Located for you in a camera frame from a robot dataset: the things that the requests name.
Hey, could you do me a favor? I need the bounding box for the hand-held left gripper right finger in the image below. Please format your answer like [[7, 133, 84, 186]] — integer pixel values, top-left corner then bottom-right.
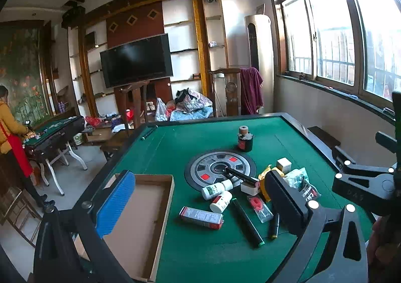
[[264, 170, 369, 283]]

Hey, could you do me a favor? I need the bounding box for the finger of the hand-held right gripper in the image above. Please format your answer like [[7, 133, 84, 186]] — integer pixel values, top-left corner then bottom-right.
[[332, 146, 396, 203], [375, 131, 401, 153]]

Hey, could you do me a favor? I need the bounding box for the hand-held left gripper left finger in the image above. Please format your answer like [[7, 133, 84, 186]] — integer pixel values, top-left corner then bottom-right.
[[33, 170, 136, 283]]

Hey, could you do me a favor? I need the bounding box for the cardboard box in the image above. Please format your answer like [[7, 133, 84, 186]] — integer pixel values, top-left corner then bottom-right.
[[73, 173, 175, 282]]

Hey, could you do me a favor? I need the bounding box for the clear plastic bag black label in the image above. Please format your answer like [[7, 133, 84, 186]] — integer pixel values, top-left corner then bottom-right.
[[297, 183, 321, 200]]

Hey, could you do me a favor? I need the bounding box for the black marker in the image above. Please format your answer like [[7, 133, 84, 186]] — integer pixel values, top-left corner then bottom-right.
[[270, 213, 280, 240]]

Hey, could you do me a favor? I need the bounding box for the yellow tape roll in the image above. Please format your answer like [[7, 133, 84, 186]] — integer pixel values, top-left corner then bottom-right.
[[259, 178, 272, 203]]

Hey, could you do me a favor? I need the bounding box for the teal cartoon tissue pack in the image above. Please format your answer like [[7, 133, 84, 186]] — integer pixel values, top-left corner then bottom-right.
[[283, 168, 311, 190]]

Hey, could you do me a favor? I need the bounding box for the red item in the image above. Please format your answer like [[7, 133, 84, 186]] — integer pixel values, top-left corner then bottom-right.
[[247, 195, 274, 224]]

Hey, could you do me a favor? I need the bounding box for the small white box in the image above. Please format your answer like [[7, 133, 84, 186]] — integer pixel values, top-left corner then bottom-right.
[[276, 158, 292, 174]]

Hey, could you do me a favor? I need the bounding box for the yellow padded packet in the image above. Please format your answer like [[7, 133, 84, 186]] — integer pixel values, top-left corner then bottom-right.
[[256, 164, 274, 179]]

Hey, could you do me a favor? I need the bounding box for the white rectangular case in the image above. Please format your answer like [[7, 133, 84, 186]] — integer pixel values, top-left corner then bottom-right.
[[241, 178, 261, 197]]

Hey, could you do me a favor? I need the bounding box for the long black tube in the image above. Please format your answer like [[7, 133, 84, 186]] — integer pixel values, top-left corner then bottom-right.
[[231, 198, 265, 247]]

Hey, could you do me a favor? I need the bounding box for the white bottle red label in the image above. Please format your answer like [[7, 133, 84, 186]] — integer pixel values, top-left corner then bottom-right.
[[210, 191, 233, 213]]

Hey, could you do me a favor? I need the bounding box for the white bottle green label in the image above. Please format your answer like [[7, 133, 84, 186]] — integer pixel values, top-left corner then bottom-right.
[[201, 179, 234, 200]]

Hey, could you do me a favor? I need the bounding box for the red and white carton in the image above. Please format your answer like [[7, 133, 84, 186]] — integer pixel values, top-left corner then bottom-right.
[[179, 206, 225, 230]]

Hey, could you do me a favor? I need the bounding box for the person's right hand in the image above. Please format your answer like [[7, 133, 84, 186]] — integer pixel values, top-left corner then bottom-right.
[[367, 216, 401, 271]]

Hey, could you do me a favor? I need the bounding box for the black jar with cork stopper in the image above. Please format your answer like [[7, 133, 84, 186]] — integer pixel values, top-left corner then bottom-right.
[[237, 125, 254, 152]]

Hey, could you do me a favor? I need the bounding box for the folding mahjong table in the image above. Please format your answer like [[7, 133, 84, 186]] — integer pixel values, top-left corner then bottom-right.
[[23, 115, 88, 196]]

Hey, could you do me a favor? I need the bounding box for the round grey control panel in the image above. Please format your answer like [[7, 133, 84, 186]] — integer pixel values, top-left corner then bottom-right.
[[184, 150, 257, 192]]

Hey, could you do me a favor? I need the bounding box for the wooden slatted chair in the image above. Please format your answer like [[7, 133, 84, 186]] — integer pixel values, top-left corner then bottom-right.
[[0, 186, 43, 249]]

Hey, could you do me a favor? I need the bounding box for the wooden armchair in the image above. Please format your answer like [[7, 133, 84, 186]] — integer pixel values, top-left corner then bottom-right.
[[100, 80, 151, 158]]

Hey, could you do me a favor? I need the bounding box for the white plastic bag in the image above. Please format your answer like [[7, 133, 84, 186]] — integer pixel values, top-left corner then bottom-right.
[[155, 98, 171, 121]]

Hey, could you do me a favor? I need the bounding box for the purple cloth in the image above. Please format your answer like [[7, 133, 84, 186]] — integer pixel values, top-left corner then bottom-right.
[[240, 67, 264, 115]]

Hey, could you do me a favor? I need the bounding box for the carved wooden chair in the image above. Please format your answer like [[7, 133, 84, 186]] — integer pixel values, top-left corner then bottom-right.
[[208, 67, 242, 117]]

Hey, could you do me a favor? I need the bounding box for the pile of patterned cloth bags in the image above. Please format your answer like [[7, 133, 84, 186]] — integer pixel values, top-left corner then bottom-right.
[[171, 88, 215, 121]]

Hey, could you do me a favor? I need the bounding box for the wooden framed window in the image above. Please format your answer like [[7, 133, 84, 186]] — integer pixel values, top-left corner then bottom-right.
[[266, 0, 401, 111]]

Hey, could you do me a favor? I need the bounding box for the black flat screen television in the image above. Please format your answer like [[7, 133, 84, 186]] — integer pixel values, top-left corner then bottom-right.
[[99, 33, 174, 89]]

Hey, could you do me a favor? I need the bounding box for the standing air conditioner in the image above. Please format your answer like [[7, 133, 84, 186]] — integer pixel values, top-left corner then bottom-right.
[[244, 14, 275, 114]]

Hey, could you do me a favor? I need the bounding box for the black loudspeaker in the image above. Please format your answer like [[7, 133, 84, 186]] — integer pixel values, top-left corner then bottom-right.
[[61, 6, 86, 29]]

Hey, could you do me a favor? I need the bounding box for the floral wall mural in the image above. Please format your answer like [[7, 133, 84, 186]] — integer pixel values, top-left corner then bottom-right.
[[0, 28, 52, 121]]

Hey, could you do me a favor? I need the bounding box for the wooden wall shelf unit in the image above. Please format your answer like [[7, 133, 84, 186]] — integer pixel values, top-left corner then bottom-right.
[[67, 0, 226, 117]]

